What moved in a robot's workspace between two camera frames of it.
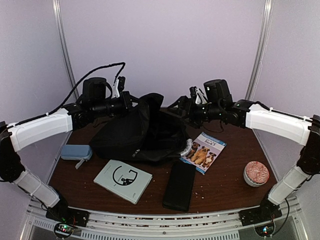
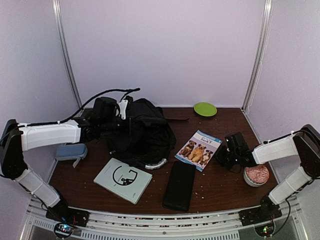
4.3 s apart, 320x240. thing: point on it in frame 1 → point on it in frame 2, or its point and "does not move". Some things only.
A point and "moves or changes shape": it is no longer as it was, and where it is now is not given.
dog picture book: x=206 y=150 moves or changes shape
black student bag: x=146 y=132 moves or changes shape
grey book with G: x=126 y=182 does not move
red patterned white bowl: x=255 y=173 does not move
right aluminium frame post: x=263 y=37 does not move
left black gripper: x=126 y=98 → x=129 y=129
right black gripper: x=182 y=101 → x=218 y=157
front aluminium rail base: x=227 y=226 does not move
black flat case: x=178 y=191 does not move
